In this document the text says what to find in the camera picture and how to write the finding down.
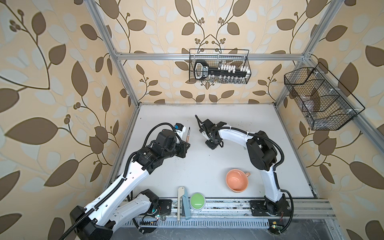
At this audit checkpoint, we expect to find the orange pen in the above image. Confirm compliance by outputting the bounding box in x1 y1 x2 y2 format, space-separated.
186 127 191 143

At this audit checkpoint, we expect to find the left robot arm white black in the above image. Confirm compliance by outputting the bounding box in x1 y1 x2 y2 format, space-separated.
60 123 191 240

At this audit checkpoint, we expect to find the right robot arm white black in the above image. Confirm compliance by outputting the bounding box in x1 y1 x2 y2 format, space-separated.
195 116 294 216

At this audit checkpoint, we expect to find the beige blue flat tool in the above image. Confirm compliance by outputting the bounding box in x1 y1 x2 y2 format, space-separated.
177 187 191 222

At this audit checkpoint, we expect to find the peach ceramic mug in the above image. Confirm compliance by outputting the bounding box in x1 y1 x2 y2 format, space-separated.
226 169 251 193

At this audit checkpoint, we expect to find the black white remote tool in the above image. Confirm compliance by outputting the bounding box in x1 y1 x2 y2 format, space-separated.
192 60 251 81

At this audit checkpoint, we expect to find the green round button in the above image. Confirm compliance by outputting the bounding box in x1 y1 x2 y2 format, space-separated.
190 193 206 211

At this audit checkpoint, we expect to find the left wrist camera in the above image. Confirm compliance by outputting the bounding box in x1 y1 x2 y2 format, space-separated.
175 123 186 139

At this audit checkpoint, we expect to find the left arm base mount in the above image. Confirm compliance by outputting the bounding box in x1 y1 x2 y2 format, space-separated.
142 199 173 217

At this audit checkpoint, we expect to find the rear black wire basket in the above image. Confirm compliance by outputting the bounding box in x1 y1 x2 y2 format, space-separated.
189 48 252 85

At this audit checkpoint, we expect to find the black wire basket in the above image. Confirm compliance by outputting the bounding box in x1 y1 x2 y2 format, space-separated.
284 62 366 131
189 48 252 85

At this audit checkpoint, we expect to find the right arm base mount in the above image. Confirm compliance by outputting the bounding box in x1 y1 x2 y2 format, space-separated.
249 200 292 218

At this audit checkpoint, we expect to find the right black wire basket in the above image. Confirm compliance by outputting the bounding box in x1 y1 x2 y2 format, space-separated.
284 62 366 131

